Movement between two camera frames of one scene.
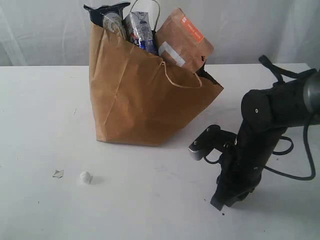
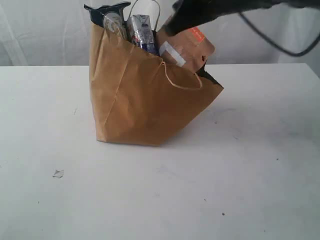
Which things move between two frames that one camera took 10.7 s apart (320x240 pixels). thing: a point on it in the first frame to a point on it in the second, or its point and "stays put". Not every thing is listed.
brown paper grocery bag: [138, 99] stays put
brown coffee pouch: [178, 41] stays put
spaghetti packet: [110, 17] stays put
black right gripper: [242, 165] to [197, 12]
